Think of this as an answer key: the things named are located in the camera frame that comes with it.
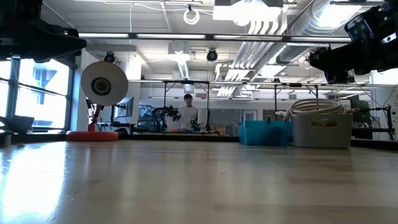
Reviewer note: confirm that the black computer monitor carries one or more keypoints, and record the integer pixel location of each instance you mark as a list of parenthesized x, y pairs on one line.
[(126, 107)]

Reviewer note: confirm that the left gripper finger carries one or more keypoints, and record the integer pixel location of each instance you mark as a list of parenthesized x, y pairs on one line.
[(74, 43)]

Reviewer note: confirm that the long ceiling light strip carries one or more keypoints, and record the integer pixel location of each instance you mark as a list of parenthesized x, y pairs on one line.
[(171, 36)]

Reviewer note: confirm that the blue plastic bin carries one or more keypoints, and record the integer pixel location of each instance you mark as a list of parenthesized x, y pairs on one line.
[(264, 133)]

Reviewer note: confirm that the black metal workstation frame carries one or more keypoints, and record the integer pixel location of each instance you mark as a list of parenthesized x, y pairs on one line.
[(186, 82), (295, 84)]

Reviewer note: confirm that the person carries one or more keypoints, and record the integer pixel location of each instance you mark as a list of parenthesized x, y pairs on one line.
[(188, 115)]

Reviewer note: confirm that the silver ventilation duct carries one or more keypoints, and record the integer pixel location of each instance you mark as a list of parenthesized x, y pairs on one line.
[(311, 28)]

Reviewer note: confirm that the red desk lamp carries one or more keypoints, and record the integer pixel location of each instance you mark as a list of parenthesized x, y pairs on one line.
[(104, 74)]

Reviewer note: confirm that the black equipment stand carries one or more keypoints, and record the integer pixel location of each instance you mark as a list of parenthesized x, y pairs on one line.
[(388, 121)]

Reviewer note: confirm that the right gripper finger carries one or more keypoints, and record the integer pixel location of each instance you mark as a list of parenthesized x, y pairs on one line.
[(320, 60)]

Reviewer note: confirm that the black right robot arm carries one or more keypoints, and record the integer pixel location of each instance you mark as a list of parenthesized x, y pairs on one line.
[(390, 53)]

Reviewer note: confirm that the clear plastic bin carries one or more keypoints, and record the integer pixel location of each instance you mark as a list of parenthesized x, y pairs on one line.
[(298, 130)]

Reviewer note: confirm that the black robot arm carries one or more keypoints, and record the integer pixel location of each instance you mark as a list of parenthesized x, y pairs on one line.
[(164, 115)]

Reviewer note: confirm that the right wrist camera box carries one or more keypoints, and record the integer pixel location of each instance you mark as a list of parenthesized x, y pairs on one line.
[(359, 28)]

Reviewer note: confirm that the black ceiling spotlight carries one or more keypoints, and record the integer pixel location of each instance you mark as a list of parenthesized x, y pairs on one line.
[(212, 55), (109, 57)]

